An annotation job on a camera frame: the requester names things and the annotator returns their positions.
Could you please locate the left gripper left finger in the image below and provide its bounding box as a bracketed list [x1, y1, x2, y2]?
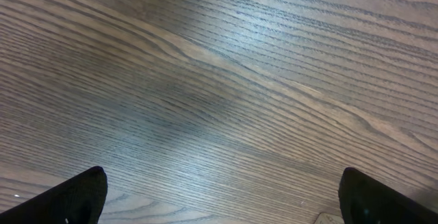
[1, 166, 107, 224]

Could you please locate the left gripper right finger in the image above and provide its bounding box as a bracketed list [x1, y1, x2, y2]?
[338, 167, 437, 224]

